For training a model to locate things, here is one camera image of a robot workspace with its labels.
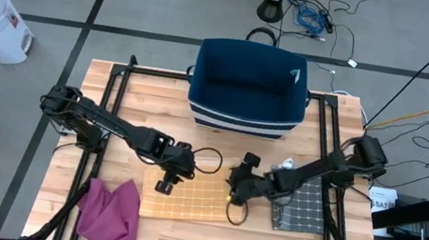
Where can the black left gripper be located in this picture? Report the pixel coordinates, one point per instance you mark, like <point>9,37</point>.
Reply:
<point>180,162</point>

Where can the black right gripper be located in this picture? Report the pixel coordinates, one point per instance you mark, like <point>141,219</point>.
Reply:
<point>251,185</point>

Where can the orange checked kitchen towel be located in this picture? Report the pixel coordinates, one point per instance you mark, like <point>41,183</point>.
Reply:
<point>194,198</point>

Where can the grey checked kitchen towel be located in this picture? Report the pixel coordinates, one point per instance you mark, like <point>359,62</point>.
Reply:
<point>303,210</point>

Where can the navy white striped fabric basket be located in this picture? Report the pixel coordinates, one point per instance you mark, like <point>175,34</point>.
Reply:
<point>248,91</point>

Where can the purple cloth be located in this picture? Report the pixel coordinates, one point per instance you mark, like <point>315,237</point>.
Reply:
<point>108,215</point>

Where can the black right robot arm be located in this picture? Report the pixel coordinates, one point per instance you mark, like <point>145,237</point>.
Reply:
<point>318,169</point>

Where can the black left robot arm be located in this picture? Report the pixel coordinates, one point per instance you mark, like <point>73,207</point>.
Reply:
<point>111,124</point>

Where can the white paper tag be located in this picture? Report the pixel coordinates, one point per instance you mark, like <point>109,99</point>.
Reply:
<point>288,163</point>

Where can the white paper sign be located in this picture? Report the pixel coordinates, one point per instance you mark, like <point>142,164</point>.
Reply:
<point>383,205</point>

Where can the white power adapter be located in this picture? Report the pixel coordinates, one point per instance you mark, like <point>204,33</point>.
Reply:
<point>352,63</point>

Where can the black power strip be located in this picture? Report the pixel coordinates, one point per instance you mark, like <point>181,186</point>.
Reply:
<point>326,22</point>

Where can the thin black pole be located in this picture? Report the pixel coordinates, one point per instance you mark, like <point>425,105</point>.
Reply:
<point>427,64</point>

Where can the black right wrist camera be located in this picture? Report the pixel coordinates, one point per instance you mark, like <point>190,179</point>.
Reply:
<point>252,160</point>

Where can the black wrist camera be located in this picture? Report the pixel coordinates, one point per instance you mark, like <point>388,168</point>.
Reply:
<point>164,187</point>
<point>252,160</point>

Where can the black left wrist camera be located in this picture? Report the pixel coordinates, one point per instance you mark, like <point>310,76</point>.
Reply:
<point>164,187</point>

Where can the black table frame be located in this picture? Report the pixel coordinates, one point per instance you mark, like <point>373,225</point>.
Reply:
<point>115,84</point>

